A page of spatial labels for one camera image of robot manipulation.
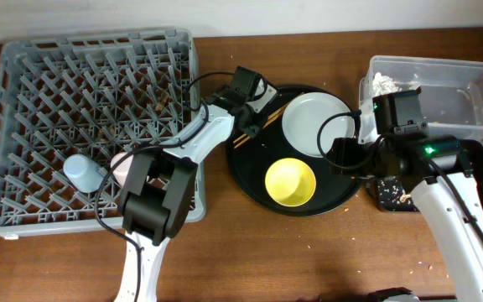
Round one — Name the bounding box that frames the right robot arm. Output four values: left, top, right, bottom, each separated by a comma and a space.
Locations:
318, 89, 483, 301

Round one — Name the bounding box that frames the pink cup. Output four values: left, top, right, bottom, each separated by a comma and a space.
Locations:
110, 152, 133, 187

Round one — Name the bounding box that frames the clear plastic bin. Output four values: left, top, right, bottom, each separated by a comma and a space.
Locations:
359, 55, 483, 145

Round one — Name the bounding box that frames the grey dishwasher rack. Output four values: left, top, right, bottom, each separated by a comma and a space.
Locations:
0, 29, 199, 239

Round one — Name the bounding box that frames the yellow bowl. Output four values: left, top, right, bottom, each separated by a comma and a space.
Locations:
264, 158, 317, 207

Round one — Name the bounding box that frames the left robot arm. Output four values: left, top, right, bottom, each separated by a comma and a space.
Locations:
111, 95, 273, 301

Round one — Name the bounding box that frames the upper wooden chopstick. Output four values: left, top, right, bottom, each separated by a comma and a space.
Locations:
231, 100, 292, 148

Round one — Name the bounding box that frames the food scraps pile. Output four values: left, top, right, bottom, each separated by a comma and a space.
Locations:
377, 179, 413, 206

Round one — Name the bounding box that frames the blue cup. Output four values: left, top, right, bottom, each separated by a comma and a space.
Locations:
63, 154, 103, 194

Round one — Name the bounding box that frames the grey round plate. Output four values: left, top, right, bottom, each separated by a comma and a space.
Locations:
282, 92, 355, 158

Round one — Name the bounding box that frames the round black tray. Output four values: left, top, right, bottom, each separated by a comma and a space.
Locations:
226, 86, 361, 216

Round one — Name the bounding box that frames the black rectangular bin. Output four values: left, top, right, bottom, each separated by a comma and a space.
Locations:
366, 139, 483, 213

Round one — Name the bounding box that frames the wooden chopstick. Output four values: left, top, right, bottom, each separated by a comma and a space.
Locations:
231, 100, 292, 148
233, 113, 283, 149

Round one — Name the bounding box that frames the lower wooden chopstick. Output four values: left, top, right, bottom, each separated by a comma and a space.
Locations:
233, 113, 283, 149

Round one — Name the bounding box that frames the white tissue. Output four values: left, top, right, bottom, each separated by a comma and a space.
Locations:
371, 72, 402, 97

